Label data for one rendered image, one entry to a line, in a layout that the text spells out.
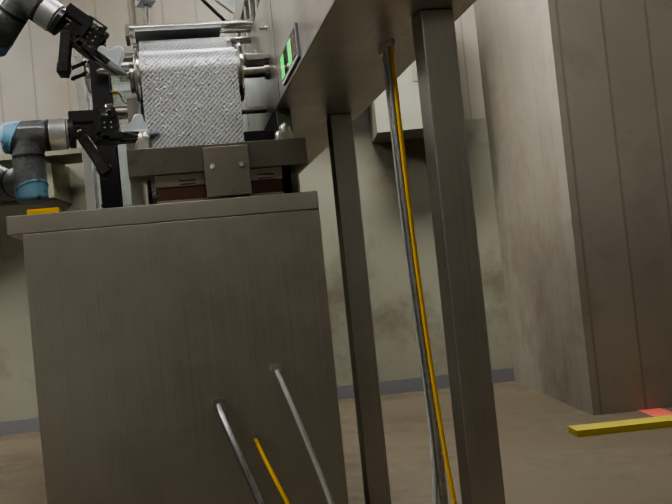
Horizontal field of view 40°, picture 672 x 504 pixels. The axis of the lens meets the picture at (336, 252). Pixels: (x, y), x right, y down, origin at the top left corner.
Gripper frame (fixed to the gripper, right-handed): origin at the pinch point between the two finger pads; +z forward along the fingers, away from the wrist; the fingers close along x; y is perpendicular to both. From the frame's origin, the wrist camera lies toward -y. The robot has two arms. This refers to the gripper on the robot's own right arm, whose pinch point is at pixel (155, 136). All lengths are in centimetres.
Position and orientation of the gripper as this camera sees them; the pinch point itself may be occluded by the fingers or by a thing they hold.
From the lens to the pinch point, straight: 229.3
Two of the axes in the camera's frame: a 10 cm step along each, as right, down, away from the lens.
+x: -1.8, 0.5, 9.8
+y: -1.0, -9.9, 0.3
